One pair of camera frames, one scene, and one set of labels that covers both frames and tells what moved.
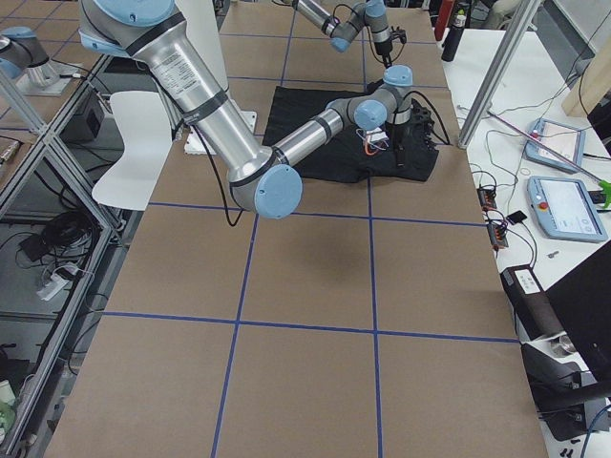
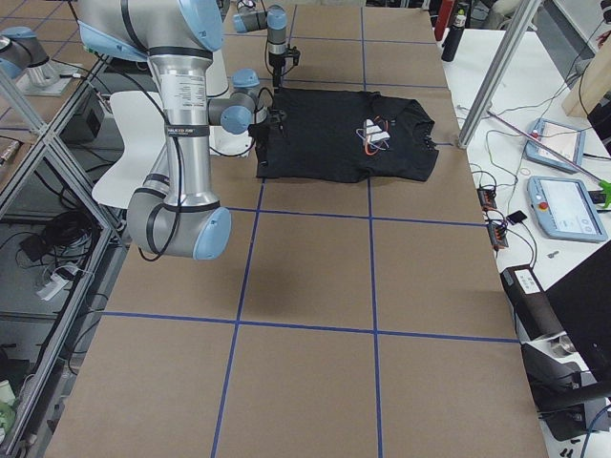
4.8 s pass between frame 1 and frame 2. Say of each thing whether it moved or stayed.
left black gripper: moved
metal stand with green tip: stayed
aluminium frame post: stayed
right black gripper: moved
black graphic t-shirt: stayed
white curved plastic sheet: stayed
